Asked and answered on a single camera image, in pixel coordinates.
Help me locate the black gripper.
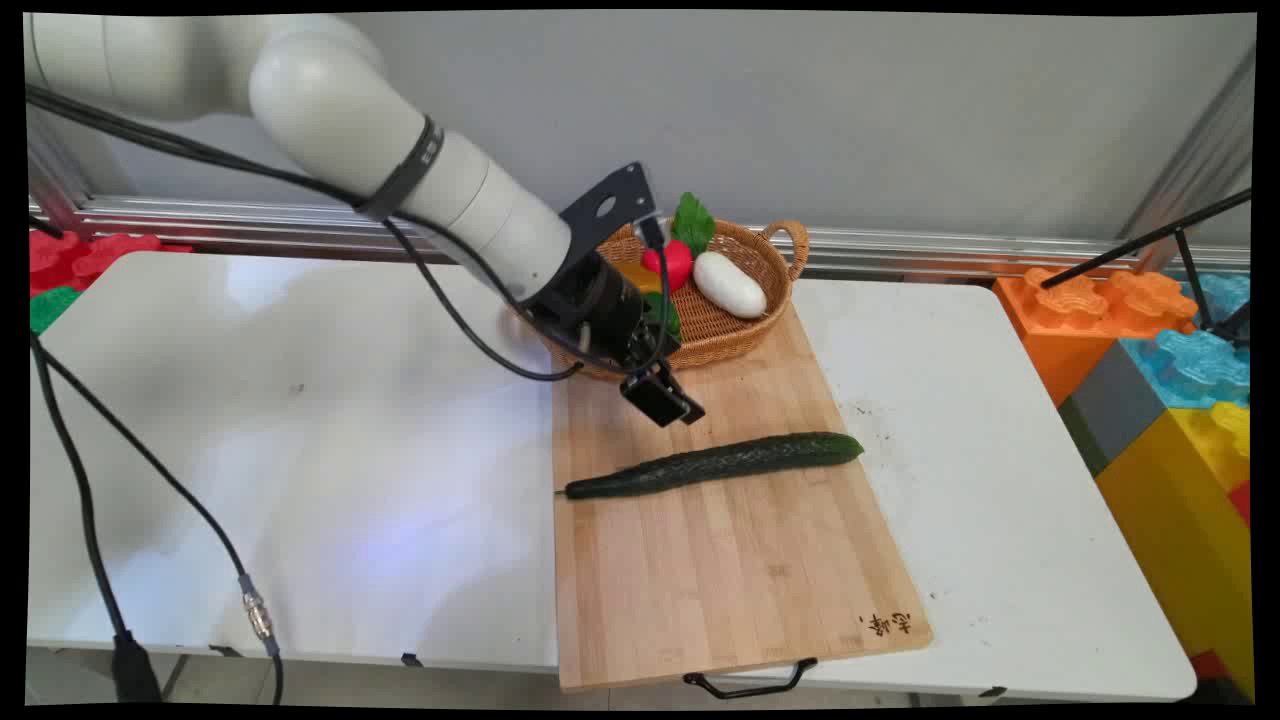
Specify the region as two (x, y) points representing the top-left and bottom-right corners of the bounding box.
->
(524, 248), (707, 430)

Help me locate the long dark green cucumber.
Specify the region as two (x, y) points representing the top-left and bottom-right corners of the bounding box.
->
(556, 431), (866, 501)

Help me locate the woven wicker basket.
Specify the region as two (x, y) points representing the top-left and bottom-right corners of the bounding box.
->
(540, 219), (810, 383)

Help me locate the white toy radish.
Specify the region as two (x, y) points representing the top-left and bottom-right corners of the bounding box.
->
(693, 251), (769, 320)

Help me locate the red toy vegetable, green leaf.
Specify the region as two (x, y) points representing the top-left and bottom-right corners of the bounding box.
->
(641, 192), (717, 294)

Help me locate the bamboo cutting board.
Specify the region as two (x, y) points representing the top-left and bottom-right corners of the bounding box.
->
(551, 296), (934, 694)

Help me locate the orange foam block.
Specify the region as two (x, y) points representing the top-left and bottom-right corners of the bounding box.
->
(992, 266), (1199, 407)

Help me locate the grey foam block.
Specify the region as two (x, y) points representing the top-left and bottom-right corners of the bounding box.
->
(1058, 340), (1169, 477)

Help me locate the blue foam block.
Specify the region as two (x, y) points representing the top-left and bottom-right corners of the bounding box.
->
(1118, 272), (1252, 411)

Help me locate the black tripod stand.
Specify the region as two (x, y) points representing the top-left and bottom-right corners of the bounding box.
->
(1040, 188), (1254, 347)

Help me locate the green foam block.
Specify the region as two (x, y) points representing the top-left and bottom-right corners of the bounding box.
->
(29, 286), (83, 336)

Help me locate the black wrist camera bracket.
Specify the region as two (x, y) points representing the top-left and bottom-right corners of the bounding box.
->
(558, 162), (663, 263)

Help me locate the black metal board handle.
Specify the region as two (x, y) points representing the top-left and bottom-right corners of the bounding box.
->
(683, 657), (819, 700)

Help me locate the aluminium frame rail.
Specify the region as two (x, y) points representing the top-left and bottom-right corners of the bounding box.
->
(28, 195), (1251, 280)

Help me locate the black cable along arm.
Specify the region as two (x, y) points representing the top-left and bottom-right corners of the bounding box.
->
(25, 84), (673, 383)

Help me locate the black cable with metal connector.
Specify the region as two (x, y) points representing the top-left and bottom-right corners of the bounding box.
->
(32, 335), (286, 705)

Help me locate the aluminium frame post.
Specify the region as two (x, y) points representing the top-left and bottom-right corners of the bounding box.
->
(1118, 45), (1257, 271)

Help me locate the thick black cable with plug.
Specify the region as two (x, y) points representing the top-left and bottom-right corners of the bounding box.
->
(30, 335), (163, 704)

